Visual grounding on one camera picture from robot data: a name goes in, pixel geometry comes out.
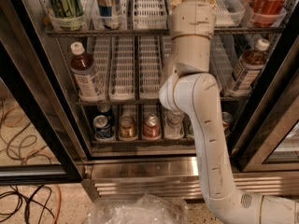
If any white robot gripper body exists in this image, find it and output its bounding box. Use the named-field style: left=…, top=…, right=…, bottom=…
left=169, top=0, right=216, bottom=38

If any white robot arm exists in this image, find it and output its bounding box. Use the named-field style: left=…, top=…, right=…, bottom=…
left=159, top=0, right=299, bottom=224

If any red coca-cola can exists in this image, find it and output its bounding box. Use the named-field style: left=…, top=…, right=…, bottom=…
left=242, top=0, right=286, bottom=27

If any orange gold soda can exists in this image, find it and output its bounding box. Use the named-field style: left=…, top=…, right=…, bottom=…
left=221, top=112, right=234, bottom=136

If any green tall can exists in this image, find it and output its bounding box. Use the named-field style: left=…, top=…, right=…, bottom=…
left=50, top=0, right=83, bottom=31

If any red soda can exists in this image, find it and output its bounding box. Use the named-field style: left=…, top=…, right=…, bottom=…
left=143, top=113, right=160, bottom=138

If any green silver soda can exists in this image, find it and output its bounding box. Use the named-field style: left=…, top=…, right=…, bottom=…
left=187, top=118, right=194, bottom=139

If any blue can behind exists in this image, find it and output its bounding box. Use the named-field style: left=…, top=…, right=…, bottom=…
left=97, top=104, right=113, bottom=117

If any brown gold soda can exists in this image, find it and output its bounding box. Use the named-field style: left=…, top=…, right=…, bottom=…
left=120, top=114, right=135, bottom=138

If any blue pepsi can front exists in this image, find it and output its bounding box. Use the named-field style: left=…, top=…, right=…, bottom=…
left=93, top=115, right=113, bottom=139

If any right fridge glass door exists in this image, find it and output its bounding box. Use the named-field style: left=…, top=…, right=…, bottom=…
left=235, top=44, right=299, bottom=172

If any open fridge glass door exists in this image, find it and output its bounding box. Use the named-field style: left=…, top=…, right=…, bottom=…
left=0, top=0, right=85, bottom=185

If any right tea bottle white cap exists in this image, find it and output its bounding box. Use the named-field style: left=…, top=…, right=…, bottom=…
left=227, top=38, right=270, bottom=94

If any tea bottle white cap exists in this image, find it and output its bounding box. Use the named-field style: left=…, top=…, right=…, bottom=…
left=70, top=42, right=104, bottom=102
left=227, top=38, right=270, bottom=94

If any clear water bottle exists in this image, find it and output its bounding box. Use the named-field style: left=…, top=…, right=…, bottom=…
left=164, top=110, right=185, bottom=140

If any left tea bottle white cap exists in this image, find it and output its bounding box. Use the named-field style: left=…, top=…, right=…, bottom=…
left=70, top=42, right=104, bottom=102

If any clear plastic bin with bag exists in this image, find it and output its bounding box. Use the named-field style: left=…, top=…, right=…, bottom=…
left=88, top=194, right=189, bottom=224

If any top wire shelf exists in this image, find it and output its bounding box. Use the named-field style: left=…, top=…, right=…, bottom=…
left=46, top=27, right=285, bottom=37

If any wire shelf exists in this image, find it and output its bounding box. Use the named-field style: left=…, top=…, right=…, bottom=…
left=46, top=27, right=285, bottom=37
left=76, top=96, right=249, bottom=105

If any middle wire shelf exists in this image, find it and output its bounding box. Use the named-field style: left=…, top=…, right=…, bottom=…
left=76, top=96, right=249, bottom=105

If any orange floor cable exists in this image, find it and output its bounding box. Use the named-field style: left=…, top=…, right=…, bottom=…
left=0, top=98, right=62, bottom=224

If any black floor cable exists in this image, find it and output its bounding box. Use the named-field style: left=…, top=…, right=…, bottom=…
left=0, top=184, right=56, bottom=224

